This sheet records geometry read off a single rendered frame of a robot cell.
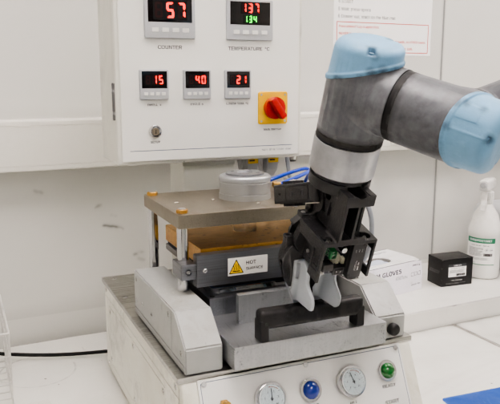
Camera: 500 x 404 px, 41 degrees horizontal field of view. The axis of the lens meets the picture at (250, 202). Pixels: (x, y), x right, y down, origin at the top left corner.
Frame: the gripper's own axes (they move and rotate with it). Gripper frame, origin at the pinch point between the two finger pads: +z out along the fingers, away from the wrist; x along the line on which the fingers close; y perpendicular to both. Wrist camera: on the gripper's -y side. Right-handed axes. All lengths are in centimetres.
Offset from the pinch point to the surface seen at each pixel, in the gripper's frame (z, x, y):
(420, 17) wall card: -17, 70, -80
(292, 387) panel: 9.3, -2.3, 5.7
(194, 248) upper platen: -0.1, -10.2, -14.1
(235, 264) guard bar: -0.2, -5.9, -9.2
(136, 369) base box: 22.3, -17.0, -15.3
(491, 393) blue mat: 26.7, 42.2, 0.7
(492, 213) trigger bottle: 21, 80, -46
